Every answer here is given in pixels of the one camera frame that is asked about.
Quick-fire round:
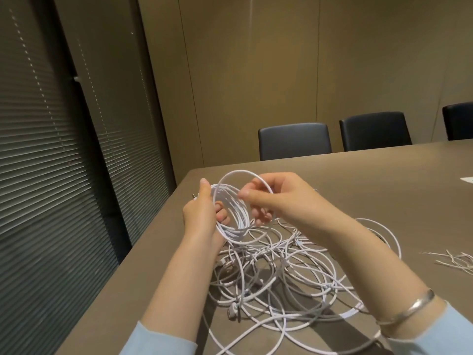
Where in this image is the person's right hand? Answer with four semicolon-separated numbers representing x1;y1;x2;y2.
237;172;357;235

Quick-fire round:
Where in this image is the person's left hand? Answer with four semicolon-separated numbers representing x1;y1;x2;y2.
182;177;231;252

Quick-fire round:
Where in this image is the white cable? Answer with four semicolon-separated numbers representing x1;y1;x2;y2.
192;170;278;247

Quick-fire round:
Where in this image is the pile of white cables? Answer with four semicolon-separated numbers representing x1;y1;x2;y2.
192;217;403;355

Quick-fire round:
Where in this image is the person's left forearm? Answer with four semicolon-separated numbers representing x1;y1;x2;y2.
118;234;224;355

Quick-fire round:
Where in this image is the dark meeting chair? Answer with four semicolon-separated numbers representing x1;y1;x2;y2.
441;102;473;142
339;111;413;152
258;123;333;162

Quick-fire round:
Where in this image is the brown table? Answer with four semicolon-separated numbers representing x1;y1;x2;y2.
55;138;473;355

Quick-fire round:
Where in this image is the glass partition with grey blinds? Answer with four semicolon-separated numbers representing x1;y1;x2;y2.
0;0;177;355

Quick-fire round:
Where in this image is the bunch of white twist ties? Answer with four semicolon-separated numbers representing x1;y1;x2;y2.
419;249;473;276

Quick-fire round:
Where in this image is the silver bracelet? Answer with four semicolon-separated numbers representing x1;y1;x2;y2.
375;288;437;339

